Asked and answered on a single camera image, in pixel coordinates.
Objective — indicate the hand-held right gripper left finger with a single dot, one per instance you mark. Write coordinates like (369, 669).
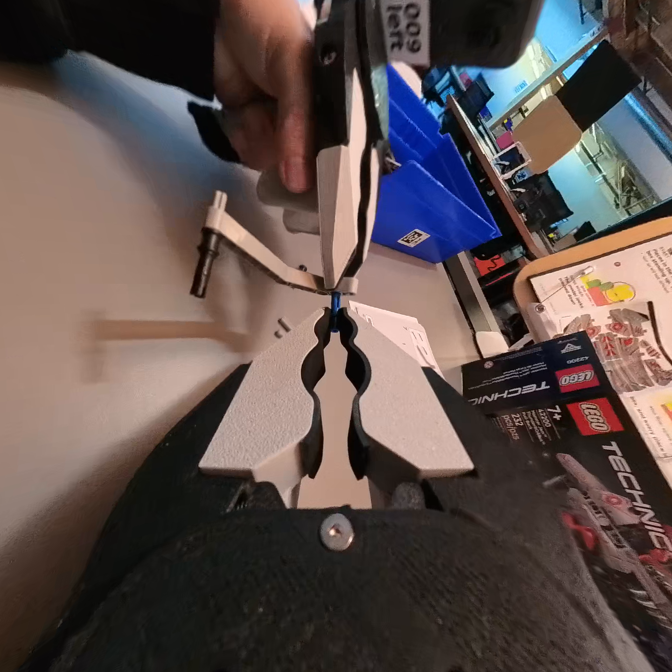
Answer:
(252, 414)

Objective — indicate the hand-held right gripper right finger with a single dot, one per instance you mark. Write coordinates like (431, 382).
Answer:
(414, 414)

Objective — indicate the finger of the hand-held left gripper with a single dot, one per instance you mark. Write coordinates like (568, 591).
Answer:
(338, 220)
(374, 204)

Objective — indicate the grey toy brick beam assembly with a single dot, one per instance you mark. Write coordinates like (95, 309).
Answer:
(252, 249)

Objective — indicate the blue toy brick pin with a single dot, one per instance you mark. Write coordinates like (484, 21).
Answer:
(336, 315)

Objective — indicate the person's left forearm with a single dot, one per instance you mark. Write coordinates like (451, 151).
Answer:
(105, 36)

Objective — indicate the long wooden background desk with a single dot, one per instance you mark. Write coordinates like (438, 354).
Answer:
(488, 168)

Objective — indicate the light grey desk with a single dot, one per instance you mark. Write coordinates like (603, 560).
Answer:
(105, 220)

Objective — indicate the person's left hand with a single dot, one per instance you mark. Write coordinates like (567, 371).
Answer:
(262, 78)

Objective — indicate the blue plastic bin with label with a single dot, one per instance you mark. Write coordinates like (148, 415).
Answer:
(430, 215)

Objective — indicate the white plastic tray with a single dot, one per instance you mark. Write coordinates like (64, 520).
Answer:
(399, 328)

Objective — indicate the small grey toy brick pin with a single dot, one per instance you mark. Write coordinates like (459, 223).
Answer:
(283, 326)

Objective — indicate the black and tan pillar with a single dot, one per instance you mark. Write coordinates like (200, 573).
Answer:
(572, 110)

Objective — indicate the black toy brick box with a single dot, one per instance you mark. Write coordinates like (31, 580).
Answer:
(577, 446)

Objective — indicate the black desktop equipment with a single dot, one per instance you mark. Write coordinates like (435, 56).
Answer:
(540, 199)

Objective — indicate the printed instruction sheet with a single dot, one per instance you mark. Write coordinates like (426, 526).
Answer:
(630, 294)

